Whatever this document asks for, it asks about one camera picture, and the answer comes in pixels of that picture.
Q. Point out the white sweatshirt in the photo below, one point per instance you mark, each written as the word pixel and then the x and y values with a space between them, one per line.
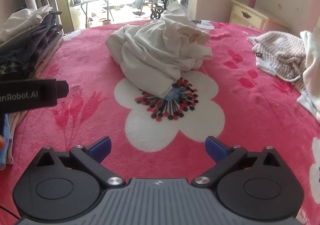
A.
pixel 153 56

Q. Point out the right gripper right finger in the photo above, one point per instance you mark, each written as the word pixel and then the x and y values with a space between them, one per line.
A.
pixel 226 158

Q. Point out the cream nightstand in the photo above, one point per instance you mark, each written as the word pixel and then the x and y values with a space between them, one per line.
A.
pixel 246 16

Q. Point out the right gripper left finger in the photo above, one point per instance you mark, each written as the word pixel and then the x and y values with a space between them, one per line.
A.
pixel 89 158

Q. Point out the white fluffy garment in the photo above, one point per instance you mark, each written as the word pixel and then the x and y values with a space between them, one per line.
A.
pixel 309 97

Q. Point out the folding table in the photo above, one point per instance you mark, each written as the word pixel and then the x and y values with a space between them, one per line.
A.
pixel 90 13

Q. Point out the stack of folded clothes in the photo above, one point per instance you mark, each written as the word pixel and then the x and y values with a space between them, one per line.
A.
pixel 29 39

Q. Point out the beige knitted sweater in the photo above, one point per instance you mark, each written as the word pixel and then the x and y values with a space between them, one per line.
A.
pixel 282 55

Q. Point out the pink floral blanket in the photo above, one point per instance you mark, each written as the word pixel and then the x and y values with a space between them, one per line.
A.
pixel 231 100

